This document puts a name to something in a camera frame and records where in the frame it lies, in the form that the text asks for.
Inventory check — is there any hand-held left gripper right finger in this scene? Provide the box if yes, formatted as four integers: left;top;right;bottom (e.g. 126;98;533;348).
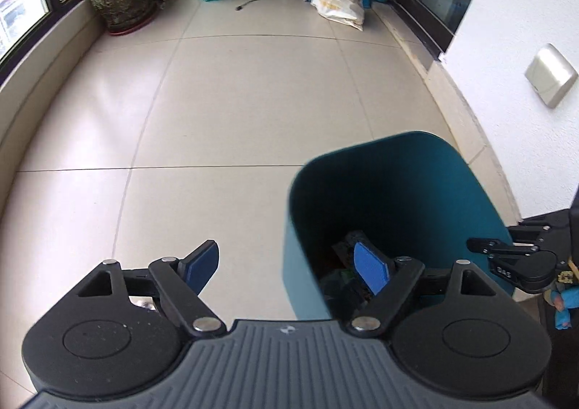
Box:
350;241;500;338

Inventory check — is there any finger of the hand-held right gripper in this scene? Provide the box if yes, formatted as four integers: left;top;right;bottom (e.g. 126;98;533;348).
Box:
507;209;571;251
467;237;558;293

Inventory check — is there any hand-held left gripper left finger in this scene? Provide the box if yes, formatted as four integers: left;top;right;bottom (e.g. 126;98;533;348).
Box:
72;238;228;338

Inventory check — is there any teal plastic trash bin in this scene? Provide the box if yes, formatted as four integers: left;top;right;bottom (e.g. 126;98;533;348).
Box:
283;131;516;321

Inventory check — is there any person's right hand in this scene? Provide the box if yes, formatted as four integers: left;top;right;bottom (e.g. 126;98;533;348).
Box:
545;285;579;332

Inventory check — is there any red pot saucer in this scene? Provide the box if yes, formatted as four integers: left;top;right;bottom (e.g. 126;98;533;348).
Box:
106;13;157;36

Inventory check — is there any black framed window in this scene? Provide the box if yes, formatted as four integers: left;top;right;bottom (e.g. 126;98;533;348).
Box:
0;0;98;75

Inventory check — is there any beige wall socket cover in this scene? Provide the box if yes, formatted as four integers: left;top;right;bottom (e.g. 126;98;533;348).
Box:
524;44;579;109

